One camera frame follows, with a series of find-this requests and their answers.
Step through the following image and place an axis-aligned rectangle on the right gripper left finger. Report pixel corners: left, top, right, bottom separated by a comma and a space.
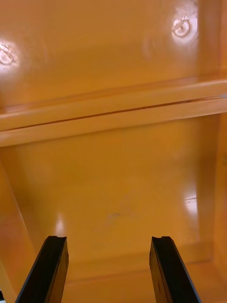
15, 235, 70, 303

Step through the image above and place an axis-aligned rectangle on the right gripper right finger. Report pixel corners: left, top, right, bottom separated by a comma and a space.
149, 235, 202, 303

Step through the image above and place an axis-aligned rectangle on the yellow-orange plastic bin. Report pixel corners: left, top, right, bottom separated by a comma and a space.
0, 0, 227, 132
0, 97, 227, 303

